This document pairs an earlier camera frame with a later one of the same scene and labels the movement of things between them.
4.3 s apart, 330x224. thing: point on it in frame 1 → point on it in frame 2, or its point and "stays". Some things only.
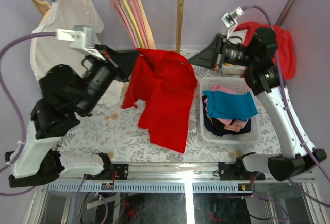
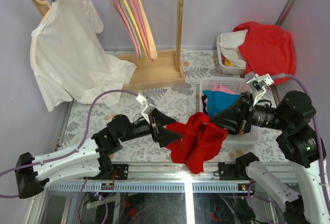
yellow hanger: [132, 18] stays
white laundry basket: [239, 85] stays
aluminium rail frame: [203, 192] stays
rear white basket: [233, 69] stays
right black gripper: [207, 57] → [239, 116]
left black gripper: [117, 61] → [165, 136]
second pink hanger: [137, 12] stays
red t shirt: [165, 85] → [200, 140]
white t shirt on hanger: [66, 11] stays
